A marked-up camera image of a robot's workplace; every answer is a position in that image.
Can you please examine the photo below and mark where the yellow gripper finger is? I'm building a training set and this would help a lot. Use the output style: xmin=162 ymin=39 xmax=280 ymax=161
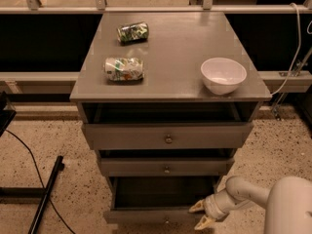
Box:
xmin=189 ymin=199 xmax=205 ymax=213
xmin=194 ymin=215 xmax=215 ymax=230

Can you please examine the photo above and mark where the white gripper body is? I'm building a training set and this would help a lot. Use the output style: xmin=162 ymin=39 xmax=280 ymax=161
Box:
xmin=203 ymin=192 xmax=231 ymax=220

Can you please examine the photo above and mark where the grey bottom drawer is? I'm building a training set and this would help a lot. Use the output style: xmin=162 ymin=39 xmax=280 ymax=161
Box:
xmin=104 ymin=176 xmax=220 ymax=224

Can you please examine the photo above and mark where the grey drawer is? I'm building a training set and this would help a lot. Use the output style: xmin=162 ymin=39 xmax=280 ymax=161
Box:
xmin=82 ymin=123 xmax=254 ymax=150
xmin=104 ymin=176 xmax=220 ymax=224
xmin=97 ymin=158 xmax=234 ymax=176

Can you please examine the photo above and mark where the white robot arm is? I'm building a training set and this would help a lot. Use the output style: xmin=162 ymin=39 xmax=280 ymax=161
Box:
xmin=189 ymin=175 xmax=312 ymax=234

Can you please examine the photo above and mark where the grey middle drawer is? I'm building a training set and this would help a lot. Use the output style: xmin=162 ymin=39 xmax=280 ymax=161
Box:
xmin=97 ymin=158 xmax=234 ymax=176

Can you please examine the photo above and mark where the grey drawer cabinet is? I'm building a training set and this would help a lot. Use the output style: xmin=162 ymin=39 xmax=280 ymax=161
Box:
xmin=69 ymin=12 xmax=272 ymax=193

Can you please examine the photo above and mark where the grey top drawer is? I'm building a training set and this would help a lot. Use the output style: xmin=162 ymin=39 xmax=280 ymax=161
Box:
xmin=82 ymin=123 xmax=254 ymax=150

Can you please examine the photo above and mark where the white bowl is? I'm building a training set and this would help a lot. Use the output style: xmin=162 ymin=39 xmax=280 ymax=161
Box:
xmin=200 ymin=58 xmax=247 ymax=95

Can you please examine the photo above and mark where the white green crushed can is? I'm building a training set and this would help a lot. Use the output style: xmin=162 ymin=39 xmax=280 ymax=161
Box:
xmin=103 ymin=58 xmax=144 ymax=82

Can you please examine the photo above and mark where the black floor stand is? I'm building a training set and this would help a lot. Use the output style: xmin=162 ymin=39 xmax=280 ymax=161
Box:
xmin=0 ymin=156 xmax=64 ymax=234

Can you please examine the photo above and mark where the dark green crushed can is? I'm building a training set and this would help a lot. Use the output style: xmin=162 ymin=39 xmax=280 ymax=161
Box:
xmin=117 ymin=21 xmax=149 ymax=44

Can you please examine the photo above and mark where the black box at left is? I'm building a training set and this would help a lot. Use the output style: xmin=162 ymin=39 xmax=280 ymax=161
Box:
xmin=0 ymin=92 xmax=17 ymax=136

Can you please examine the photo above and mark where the black cable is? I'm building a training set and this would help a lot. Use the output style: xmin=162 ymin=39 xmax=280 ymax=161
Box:
xmin=4 ymin=129 xmax=76 ymax=234

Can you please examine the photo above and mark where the metal railing frame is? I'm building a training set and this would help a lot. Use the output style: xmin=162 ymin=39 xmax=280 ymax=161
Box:
xmin=0 ymin=0 xmax=312 ymax=95

